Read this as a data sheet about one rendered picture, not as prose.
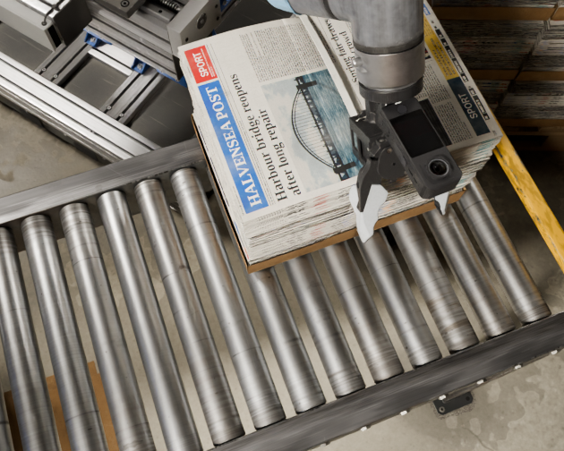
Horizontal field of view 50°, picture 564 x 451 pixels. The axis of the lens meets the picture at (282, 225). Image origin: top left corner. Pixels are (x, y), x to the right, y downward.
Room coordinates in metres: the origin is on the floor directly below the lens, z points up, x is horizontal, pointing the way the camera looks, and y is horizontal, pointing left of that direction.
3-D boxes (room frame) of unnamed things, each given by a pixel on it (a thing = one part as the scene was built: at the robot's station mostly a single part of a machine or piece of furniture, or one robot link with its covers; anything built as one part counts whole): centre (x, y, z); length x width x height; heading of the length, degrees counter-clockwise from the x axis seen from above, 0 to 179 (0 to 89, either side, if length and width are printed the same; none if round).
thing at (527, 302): (0.46, -0.33, 0.77); 0.47 x 0.05 x 0.05; 23
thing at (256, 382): (0.28, 0.09, 0.77); 0.47 x 0.05 x 0.05; 23
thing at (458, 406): (0.25, -0.48, 0.01); 0.14 x 0.13 x 0.01; 23
